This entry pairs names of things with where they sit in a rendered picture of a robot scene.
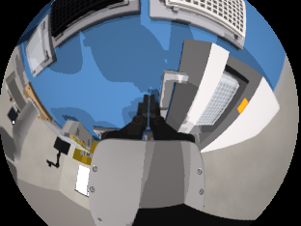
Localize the dark blue open-top bin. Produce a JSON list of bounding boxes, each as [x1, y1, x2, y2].
[[16, 0, 54, 46]]

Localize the yellow open-top bin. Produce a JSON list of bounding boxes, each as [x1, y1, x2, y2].
[[72, 141, 98, 166]]

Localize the blue bench mat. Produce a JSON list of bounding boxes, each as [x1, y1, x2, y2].
[[19, 0, 286, 142]]

